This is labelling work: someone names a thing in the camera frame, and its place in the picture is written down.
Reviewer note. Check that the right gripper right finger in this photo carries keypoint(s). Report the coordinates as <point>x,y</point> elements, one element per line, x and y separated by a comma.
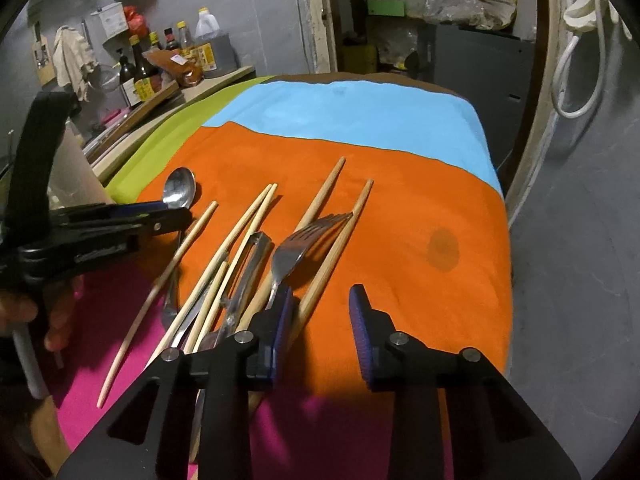
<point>390,359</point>

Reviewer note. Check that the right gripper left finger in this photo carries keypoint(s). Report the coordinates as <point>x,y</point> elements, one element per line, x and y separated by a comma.
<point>256,352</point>

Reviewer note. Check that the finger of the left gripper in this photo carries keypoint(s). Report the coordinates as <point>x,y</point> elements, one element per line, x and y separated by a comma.
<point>104,212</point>
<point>113,238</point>

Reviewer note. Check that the bamboo chopstick paired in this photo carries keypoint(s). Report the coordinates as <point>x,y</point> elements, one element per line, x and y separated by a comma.
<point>209,271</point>
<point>209,312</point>

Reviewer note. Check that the white plastic utensil holder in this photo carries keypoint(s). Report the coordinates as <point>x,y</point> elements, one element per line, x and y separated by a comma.
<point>72,181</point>

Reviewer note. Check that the steel fork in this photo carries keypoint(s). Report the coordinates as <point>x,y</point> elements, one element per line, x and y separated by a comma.
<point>294,248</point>

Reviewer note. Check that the person left hand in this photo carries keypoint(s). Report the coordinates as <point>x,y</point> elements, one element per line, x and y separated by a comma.
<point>21,309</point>

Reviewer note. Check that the wooden cutting board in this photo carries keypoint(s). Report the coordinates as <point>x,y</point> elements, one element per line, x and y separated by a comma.
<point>105,140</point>

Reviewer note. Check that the dark soy sauce bottle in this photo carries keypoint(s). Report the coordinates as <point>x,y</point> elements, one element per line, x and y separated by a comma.
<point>147,79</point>

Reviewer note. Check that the hanging beige towel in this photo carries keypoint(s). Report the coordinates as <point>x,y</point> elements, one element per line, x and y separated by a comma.
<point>73,60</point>

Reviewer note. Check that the multicolour striped cloth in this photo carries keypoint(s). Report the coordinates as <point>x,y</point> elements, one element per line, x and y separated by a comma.
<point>431,245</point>

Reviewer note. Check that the large oil jug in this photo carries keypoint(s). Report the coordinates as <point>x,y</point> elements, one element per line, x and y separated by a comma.
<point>212,46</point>

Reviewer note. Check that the dark grey cabinet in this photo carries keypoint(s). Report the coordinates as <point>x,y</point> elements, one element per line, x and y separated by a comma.
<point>491,71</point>

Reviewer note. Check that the white gloves on wall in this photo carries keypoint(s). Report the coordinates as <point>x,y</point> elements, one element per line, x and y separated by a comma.
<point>580,16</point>

